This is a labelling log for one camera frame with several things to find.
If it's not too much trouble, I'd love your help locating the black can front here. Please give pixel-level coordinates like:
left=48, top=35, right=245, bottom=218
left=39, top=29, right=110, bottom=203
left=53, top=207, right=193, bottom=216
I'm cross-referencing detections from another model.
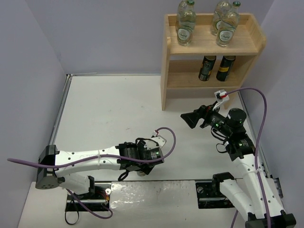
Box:
left=137, top=171, right=146, bottom=177

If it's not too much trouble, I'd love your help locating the black can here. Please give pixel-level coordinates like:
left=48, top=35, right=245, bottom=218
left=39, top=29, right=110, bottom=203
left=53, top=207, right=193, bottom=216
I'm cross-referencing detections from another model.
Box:
left=198, top=56, right=217, bottom=81
left=137, top=171, right=146, bottom=177
left=216, top=56, right=236, bottom=81

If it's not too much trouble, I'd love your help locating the clear soda bottle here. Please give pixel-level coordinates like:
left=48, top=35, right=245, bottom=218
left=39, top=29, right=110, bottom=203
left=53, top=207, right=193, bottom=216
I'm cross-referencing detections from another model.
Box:
left=216, top=1, right=241, bottom=47
left=175, top=0, right=196, bottom=46
left=210, top=0, right=231, bottom=36
left=175, top=0, right=196, bottom=34

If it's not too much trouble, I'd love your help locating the clear soda bottle front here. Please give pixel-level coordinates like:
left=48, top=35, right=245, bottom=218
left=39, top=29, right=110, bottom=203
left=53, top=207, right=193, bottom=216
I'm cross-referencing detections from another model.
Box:
left=175, top=0, right=196, bottom=46

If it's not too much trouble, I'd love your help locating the clear soda bottle back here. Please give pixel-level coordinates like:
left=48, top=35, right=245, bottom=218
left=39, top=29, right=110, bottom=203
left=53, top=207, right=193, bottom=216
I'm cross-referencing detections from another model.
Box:
left=210, top=0, right=231, bottom=36

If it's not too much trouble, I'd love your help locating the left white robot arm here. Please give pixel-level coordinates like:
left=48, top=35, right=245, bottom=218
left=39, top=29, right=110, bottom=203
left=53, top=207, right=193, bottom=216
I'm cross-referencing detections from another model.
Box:
left=35, top=136, right=167, bottom=195

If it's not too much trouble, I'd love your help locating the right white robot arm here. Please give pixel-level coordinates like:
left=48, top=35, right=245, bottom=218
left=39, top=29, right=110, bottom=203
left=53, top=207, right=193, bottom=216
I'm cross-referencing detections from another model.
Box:
left=181, top=105, right=296, bottom=228

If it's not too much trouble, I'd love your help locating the wooden two-tier shelf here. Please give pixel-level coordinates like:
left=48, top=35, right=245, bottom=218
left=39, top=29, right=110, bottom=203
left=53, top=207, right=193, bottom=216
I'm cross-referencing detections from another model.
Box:
left=161, top=13, right=266, bottom=110

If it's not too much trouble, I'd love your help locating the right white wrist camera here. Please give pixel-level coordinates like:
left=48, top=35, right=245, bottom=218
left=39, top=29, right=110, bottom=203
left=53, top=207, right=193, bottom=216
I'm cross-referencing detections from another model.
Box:
left=212, top=89, right=229, bottom=111

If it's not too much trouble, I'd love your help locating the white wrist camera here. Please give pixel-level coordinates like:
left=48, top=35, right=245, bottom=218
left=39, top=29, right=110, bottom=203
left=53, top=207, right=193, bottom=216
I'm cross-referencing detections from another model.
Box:
left=151, top=130, right=167, bottom=149
left=212, top=89, right=229, bottom=111

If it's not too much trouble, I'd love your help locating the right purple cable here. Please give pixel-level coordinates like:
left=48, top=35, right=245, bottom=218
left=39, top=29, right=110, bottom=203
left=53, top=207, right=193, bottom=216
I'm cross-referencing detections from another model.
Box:
left=222, top=87, right=273, bottom=228

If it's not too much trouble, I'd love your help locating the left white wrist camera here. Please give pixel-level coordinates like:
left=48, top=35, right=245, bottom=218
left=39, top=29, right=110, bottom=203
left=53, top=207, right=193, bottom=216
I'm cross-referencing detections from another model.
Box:
left=151, top=130, right=167, bottom=149

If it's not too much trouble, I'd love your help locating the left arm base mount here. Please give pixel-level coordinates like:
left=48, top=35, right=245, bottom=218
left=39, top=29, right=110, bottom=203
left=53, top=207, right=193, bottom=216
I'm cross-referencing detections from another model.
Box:
left=65, top=182, right=112, bottom=212

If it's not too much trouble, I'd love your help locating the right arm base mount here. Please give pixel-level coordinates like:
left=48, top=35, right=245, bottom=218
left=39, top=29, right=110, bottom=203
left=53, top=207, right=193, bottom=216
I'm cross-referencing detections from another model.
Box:
left=195, top=180, right=234, bottom=209

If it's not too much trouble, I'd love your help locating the aluminium table edge rail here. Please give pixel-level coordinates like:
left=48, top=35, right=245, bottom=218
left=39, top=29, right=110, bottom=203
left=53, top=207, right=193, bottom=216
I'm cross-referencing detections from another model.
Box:
left=49, top=72, right=97, bottom=145

